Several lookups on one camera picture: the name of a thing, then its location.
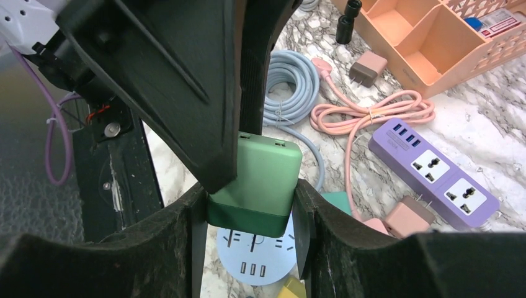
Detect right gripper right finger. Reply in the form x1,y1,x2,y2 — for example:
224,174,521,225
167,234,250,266
292,179,525,297

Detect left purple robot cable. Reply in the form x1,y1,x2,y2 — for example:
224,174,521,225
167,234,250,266
10,45,83,187

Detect pink power strip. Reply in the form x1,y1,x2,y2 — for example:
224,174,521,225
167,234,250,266
363,218,389,235

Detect green plug adapter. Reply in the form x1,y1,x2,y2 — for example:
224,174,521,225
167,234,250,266
207,132,303,238

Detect pink plug adapter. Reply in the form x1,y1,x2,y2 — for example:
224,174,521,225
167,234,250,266
383,196,436,238
349,51,388,88

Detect coiled pink cable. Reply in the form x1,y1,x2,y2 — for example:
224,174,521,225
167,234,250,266
309,56,437,223

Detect black cylinder object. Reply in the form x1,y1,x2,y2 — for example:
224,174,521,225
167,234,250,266
336,0,362,45

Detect coiled blue cable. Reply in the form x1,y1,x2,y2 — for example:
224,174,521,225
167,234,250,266
262,50,326,193

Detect pink plug adapter middle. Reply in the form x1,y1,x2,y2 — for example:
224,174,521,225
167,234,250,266
383,196,436,238

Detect round blue power strip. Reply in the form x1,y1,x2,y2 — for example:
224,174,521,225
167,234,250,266
216,217,296,286

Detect teal plug adapter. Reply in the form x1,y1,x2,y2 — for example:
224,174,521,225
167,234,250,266
322,191,352,216

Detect yellow plug adapter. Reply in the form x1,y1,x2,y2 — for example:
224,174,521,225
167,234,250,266
277,276,307,298

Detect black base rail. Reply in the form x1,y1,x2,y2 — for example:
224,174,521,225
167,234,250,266
73,118,164,242

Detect orange file organizer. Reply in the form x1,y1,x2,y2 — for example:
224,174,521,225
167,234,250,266
354,0,525,98

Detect red white box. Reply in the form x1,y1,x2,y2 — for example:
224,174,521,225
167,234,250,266
479,8,525,38

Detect purple power strip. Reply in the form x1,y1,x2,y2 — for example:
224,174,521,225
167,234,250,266
368,119,500,231

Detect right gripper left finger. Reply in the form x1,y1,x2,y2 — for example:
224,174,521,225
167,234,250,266
1,185,207,297

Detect pink plug adapter back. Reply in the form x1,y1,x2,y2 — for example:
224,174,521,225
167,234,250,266
349,51,388,88

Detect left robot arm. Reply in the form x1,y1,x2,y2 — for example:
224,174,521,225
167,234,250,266
1,1,300,194

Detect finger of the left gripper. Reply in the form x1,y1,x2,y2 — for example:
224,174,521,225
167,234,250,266
56,1,243,193
239,0,301,135

